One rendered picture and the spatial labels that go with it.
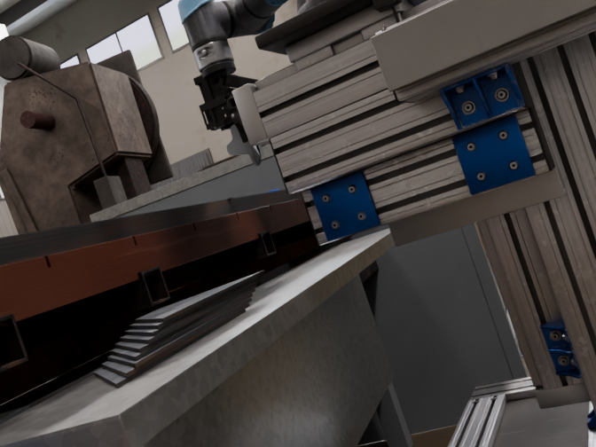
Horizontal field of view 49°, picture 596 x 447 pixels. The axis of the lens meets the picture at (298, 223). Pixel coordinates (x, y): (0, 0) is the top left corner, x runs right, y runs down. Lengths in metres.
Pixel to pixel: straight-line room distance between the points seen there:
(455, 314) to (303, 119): 1.26
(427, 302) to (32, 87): 4.62
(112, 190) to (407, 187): 4.58
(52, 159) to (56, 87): 0.61
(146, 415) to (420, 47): 0.51
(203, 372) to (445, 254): 1.54
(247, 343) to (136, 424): 0.21
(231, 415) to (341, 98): 0.47
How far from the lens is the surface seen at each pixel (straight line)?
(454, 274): 2.09
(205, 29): 1.35
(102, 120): 5.74
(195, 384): 0.59
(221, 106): 1.32
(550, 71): 1.08
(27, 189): 6.10
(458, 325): 2.12
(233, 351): 0.66
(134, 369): 0.64
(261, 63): 12.30
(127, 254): 0.91
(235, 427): 0.97
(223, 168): 2.25
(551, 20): 0.78
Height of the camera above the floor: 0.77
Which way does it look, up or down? level
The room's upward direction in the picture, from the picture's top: 19 degrees counter-clockwise
